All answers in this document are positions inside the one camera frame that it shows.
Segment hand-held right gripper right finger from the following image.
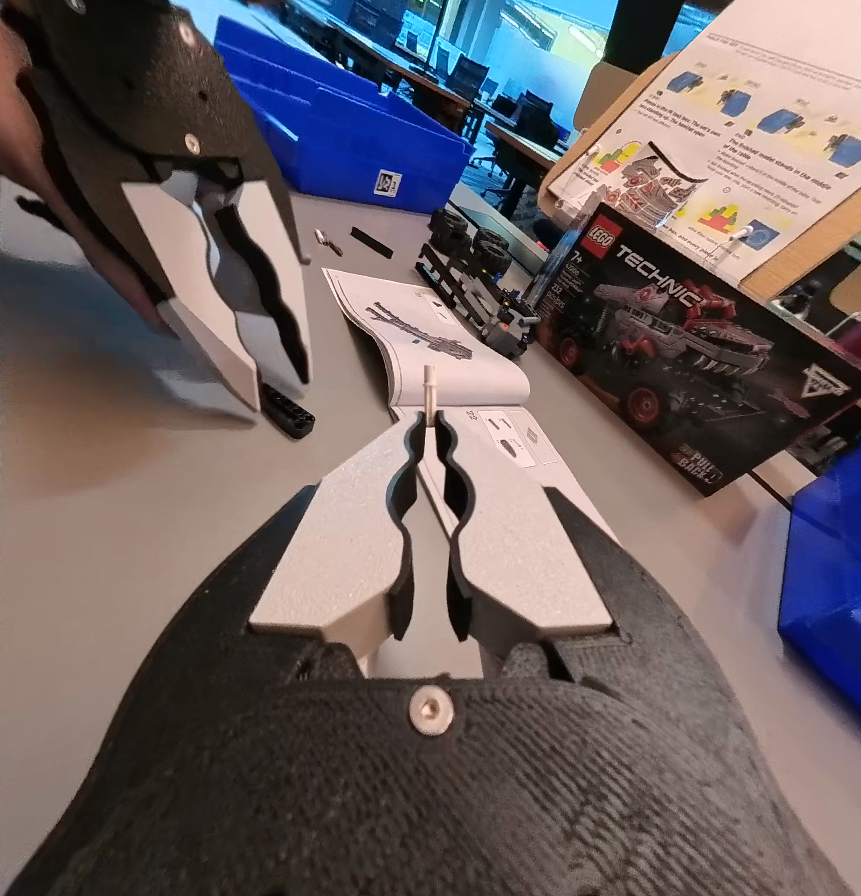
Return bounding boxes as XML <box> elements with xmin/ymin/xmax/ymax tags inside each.
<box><xmin>434</xmin><ymin>409</ymin><xmax>615</xmax><ymax>660</ymax></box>

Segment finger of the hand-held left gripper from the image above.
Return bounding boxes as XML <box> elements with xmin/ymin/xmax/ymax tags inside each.
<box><xmin>121</xmin><ymin>170</ymin><xmax>261</xmax><ymax>412</ymax></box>
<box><xmin>214</xmin><ymin>178</ymin><xmax>314</xmax><ymax>386</ymax></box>

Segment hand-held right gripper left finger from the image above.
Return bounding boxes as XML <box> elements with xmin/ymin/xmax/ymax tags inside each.
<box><xmin>249</xmin><ymin>409</ymin><xmax>427</xmax><ymax>657</ymax></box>

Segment black curved toy piece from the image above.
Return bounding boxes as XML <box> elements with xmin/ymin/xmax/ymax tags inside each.
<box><xmin>260</xmin><ymin>383</ymin><xmax>317</xmax><ymax>441</ymax></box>

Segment grey desk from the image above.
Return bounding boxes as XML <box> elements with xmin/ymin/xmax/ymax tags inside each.
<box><xmin>0</xmin><ymin>175</ymin><xmax>861</xmax><ymax>896</ymax></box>

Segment black toy beam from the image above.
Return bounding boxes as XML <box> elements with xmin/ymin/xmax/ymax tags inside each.
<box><xmin>349</xmin><ymin>224</ymin><xmax>397</xmax><ymax>259</ymax></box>

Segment blue plastic bin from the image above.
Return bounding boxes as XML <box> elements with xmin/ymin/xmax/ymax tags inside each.
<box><xmin>214</xmin><ymin>14</ymin><xmax>475</xmax><ymax>215</ymax></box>
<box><xmin>778</xmin><ymin>433</ymin><xmax>861</xmax><ymax>744</ymax></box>

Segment toy building instruction booklet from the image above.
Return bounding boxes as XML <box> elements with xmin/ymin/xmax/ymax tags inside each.
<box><xmin>322</xmin><ymin>266</ymin><xmax>622</xmax><ymax>555</ymax></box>

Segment grey toy chassis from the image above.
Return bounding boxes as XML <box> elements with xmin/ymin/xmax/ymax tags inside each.
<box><xmin>414</xmin><ymin>241</ymin><xmax>541</xmax><ymax>360</ymax></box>

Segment black toy set box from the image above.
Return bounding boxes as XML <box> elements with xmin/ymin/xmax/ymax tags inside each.
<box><xmin>526</xmin><ymin>202</ymin><xmax>861</xmax><ymax>499</ymax></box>

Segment plain cardboard stand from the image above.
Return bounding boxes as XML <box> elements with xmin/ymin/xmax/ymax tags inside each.
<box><xmin>572</xmin><ymin>60</ymin><xmax>657</xmax><ymax>132</ymax></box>

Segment clear bag of toy parts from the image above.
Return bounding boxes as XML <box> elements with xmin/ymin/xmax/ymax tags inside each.
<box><xmin>597</xmin><ymin>139</ymin><xmax>713</xmax><ymax>230</ymax></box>

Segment black pillar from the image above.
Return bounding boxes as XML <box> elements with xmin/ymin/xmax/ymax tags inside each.
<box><xmin>611</xmin><ymin>0</ymin><xmax>688</xmax><ymax>76</ymax></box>

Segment printed instruction sheet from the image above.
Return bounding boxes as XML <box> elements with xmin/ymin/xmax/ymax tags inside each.
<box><xmin>547</xmin><ymin>0</ymin><xmax>861</xmax><ymax>286</ymax></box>

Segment black cable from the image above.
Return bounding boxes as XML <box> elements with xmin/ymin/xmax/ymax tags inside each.
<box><xmin>747</xmin><ymin>468</ymin><xmax>797</xmax><ymax>510</ymax></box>

